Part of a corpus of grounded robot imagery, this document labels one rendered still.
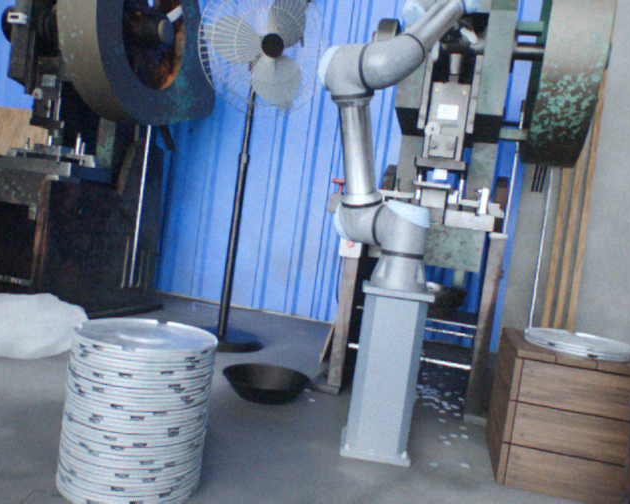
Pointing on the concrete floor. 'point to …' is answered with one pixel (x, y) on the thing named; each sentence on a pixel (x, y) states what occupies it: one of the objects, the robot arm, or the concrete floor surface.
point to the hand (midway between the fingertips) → (456, 52)
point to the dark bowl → (265, 382)
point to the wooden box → (559, 421)
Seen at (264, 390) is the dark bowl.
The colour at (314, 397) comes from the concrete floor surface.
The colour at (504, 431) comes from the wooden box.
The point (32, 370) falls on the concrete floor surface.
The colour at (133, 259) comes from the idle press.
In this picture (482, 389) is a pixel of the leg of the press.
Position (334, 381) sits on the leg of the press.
